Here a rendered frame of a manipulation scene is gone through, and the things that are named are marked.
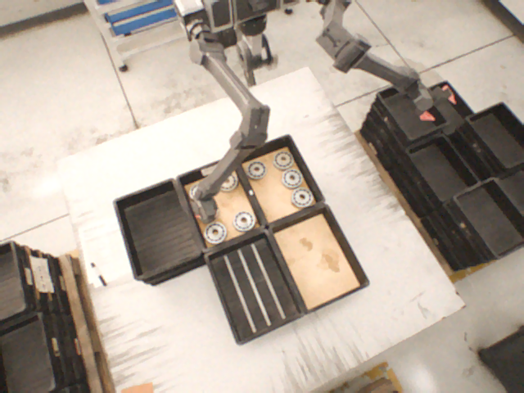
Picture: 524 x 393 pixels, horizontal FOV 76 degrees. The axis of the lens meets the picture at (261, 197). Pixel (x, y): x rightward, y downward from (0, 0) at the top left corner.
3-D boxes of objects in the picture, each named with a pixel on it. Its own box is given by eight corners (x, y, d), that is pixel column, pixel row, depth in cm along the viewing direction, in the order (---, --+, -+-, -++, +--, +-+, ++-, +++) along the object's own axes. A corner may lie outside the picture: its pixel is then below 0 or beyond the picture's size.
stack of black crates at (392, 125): (357, 130, 257) (375, 92, 215) (390, 117, 262) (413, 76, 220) (385, 173, 244) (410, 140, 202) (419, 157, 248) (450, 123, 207)
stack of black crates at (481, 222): (417, 220, 230) (451, 196, 188) (453, 203, 235) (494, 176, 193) (453, 273, 217) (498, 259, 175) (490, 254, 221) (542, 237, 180)
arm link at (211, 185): (264, 124, 108) (236, 124, 102) (270, 138, 107) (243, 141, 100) (213, 186, 141) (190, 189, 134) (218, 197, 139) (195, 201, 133)
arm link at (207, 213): (217, 182, 136) (198, 186, 131) (227, 208, 133) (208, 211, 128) (206, 196, 145) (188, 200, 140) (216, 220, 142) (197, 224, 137)
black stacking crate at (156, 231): (122, 209, 163) (112, 201, 153) (179, 187, 167) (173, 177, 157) (144, 285, 150) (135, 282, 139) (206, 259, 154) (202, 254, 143)
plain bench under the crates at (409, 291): (108, 204, 251) (54, 160, 186) (297, 128, 275) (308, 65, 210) (180, 433, 197) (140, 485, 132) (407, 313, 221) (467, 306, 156)
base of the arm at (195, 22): (209, 33, 128) (204, 4, 117) (216, 47, 125) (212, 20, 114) (187, 40, 127) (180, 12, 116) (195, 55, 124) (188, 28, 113)
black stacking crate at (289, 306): (207, 259, 154) (203, 254, 143) (266, 234, 158) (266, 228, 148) (239, 345, 140) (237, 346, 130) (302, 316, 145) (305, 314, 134)
